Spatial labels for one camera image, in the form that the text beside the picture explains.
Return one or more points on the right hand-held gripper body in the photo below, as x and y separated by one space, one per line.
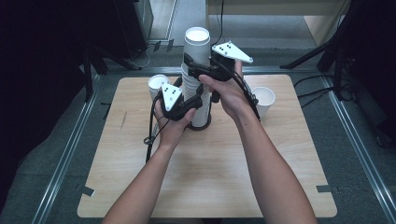
230 51

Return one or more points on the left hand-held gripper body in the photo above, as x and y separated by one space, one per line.
171 96

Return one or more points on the tall stack of paper cups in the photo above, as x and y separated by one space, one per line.
190 90

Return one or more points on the white paper cup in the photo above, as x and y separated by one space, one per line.
197 46
263 99

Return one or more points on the black double cup holder rack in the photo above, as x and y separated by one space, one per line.
202 127

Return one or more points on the person's right hand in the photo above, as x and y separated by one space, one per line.
232 96

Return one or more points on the person's left hand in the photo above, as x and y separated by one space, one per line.
169 133

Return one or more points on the short stack of paper cups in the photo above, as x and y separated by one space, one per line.
156 84

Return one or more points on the dark cabinet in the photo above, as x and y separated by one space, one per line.
134 28

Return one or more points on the black floor tape strip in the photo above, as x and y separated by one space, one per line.
107 110

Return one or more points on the black tripod stand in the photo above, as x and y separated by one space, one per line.
311 56

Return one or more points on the black metal stand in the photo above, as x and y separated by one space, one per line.
88 77

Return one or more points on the light wooden furniture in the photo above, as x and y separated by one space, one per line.
320 28

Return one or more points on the grey tape piece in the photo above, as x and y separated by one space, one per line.
324 188
88 191

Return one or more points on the metal floor rail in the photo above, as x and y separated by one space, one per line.
358 149
67 155
280 70

